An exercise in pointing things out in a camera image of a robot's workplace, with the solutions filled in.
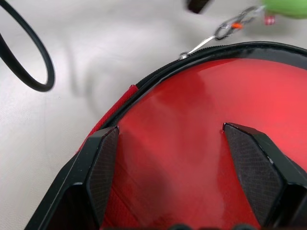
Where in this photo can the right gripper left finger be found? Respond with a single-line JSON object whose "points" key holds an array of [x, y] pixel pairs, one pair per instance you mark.
{"points": [[79, 182]]}

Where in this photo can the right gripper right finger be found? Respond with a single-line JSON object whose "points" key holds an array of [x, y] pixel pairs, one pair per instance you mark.
{"points": [[268, 172]]}

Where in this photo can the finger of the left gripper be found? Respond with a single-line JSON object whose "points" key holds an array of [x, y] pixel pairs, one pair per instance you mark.
{"points": [[199, 6]]}

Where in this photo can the metal zipper pull with keyring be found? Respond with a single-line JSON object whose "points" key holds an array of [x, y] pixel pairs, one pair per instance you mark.
{"points": [[201, 44]]}

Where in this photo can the red zippered case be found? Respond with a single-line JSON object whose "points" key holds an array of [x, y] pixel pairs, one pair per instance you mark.
{"points": [[239, 49]]}

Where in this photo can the green zipper charm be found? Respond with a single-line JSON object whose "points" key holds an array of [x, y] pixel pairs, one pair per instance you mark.
{"points": [[287, 8]]}

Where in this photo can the red table tennis paddle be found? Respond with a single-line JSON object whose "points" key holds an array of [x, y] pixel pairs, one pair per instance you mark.
{"points": [[192, 107]]}

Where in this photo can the small red bead charm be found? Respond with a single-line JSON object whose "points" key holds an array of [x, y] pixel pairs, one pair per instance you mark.
{"points": [[269, 20]]}

